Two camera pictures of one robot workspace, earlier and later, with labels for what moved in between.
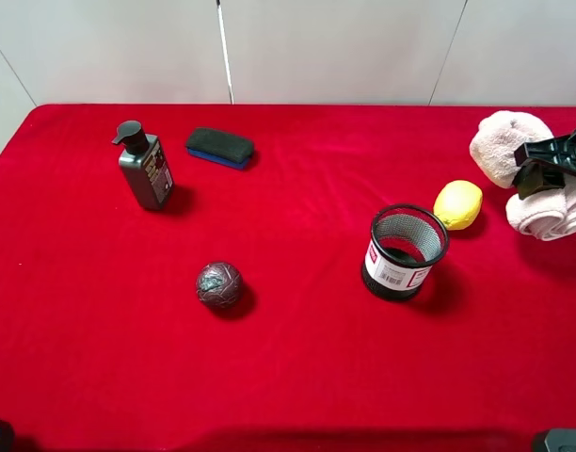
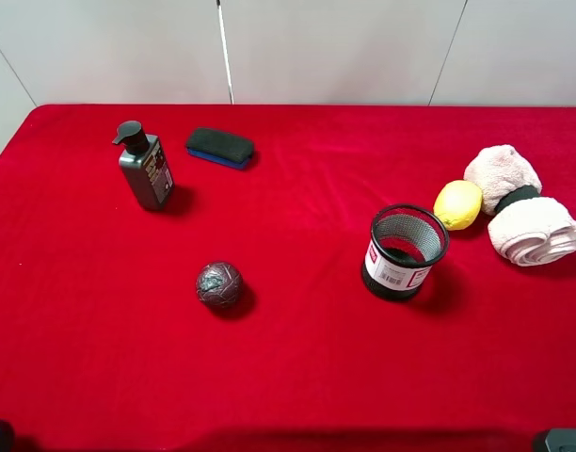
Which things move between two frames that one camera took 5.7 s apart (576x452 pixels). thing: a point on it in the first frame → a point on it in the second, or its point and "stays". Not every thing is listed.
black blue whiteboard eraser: x=227 y=149 stays
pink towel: x=547 y=214 → x=527 y=227
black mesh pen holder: x=406 y=240 stays
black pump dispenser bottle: x=143 y=165 stays
